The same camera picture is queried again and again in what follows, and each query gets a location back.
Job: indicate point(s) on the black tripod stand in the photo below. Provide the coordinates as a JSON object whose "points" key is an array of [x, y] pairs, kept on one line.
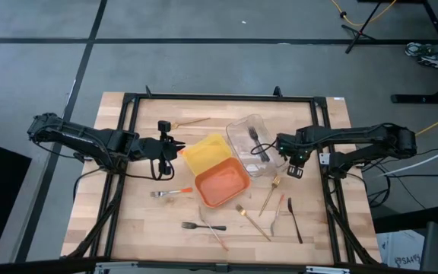
{"points": [[357, 34]]}

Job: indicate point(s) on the gold fork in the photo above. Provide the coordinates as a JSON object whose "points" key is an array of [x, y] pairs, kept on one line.
{"points": [[269, 196], [253, 223], [192, 122]]}

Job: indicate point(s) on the black desk foot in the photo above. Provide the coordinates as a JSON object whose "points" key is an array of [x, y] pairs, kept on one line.
{"points": [[424, 98]]}

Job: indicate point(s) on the black aluminium table frame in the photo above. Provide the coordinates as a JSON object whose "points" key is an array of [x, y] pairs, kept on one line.
{"points": [[223, 96]]}

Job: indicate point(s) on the black fork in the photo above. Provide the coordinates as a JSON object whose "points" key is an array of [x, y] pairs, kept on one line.
{"points": [[207, 227], [294, 220], [259, 144]]}

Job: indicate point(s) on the person's shoe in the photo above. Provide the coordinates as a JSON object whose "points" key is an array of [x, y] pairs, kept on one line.
{"points": [[435, 61], [418, 49]]}

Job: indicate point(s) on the white cardboard box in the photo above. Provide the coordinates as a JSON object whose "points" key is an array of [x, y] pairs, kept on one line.
{"points": [[401, 251]]}

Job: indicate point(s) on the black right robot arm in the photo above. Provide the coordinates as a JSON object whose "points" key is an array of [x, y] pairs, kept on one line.
{"points": [[356, 133]]}

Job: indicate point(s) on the clear plastic bin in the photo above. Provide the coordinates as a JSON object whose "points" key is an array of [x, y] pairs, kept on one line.
{"points": [[242, 152]]}

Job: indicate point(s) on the yellow plastic bin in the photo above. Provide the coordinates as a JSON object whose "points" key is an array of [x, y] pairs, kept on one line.
{"points": [[205, 154]]}

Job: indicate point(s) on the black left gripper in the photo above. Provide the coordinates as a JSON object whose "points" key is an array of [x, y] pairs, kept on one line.
{"points": [[154, 148]]}

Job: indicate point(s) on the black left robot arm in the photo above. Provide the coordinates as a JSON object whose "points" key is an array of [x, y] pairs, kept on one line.
{"points": [[82, 137]]}

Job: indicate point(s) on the orange plastic bin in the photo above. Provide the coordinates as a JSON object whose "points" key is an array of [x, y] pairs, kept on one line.
{"points": [[223, 182]]}

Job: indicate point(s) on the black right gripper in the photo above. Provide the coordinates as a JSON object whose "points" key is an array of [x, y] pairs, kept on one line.
{"points": [[295, 146]]}

